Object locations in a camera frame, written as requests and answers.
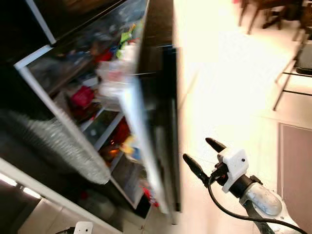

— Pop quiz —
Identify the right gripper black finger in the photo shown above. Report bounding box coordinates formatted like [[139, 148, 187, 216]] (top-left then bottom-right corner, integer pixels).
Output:
[[183, 154, 211, 185], [206, 137, 227, 153]]

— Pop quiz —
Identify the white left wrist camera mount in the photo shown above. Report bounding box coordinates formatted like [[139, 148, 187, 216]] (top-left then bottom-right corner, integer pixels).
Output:
[[73, 222, 94, 234]]

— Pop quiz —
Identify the fridge door with shelves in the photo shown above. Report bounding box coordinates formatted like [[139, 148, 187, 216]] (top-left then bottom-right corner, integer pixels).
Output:
[[118, 44, 182, 226]]

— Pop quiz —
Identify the pink snack package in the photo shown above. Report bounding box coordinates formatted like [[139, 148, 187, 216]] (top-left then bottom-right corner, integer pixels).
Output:
[[70, 86, 96, 109]]

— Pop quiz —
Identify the brown rectangular floor mat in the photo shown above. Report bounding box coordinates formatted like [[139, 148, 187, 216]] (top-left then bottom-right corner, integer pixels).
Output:
[[278, 123, 312, 234]]

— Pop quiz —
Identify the dark blue fridge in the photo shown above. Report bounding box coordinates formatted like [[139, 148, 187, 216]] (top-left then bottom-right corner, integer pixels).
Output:
[[0, 0, 181, 230]]

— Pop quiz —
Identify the translucent textured plastic sheet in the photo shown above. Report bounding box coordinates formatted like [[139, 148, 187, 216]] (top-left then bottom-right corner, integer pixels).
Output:
[[0, 110, 112, 186]]

